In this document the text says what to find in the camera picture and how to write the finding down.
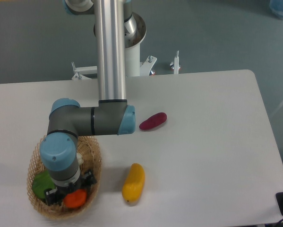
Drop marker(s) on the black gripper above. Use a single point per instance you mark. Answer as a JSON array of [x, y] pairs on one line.
[[55, 196]]

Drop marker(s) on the orange fruit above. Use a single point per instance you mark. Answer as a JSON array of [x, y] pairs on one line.
[[75, 199]]

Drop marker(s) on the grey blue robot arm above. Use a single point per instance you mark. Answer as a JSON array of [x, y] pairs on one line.
[[113, 116]]

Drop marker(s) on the woven wicker basket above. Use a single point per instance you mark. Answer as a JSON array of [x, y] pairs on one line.
[[89, 148]]

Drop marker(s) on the green bok choy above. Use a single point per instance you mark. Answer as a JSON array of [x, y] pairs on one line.
[[43, 180]]

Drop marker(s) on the yellow mango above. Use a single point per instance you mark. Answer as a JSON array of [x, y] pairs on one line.
[[134, 184]]

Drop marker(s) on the purple sweet potato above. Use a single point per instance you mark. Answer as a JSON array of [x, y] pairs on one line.
[[153, 121]]

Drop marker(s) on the blue plastic bag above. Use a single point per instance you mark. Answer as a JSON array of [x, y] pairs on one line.
[[276, 7]]

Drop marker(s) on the white pedestal foot bracket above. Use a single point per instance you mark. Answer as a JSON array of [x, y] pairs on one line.
[[81, 73]]

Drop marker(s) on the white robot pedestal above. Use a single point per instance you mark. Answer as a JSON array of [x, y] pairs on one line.
[[133, 47]]

